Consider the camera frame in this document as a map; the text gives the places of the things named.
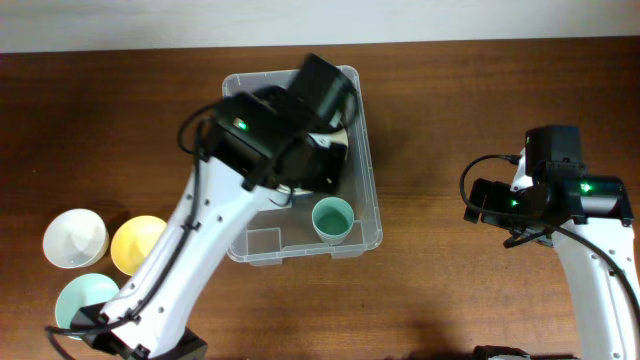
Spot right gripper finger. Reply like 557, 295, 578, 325
502, 229, 546, 249
463, 178, 490, 224

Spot beige bowl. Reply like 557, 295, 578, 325
276, 129, 349, 196

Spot mint green cup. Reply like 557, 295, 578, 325
55, 273, 120, 328
311, 197, 355, 246

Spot yellow cup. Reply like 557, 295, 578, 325
110, 215, 166, 276

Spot cream white cup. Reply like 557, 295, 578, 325
42, 208, 109, 269

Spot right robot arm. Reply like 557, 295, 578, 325
461, 172, 639, 359

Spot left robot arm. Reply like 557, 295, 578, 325
65, 86, 359, 359

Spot clear plastic storage bin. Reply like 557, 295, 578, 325
221, 65, 384, 267

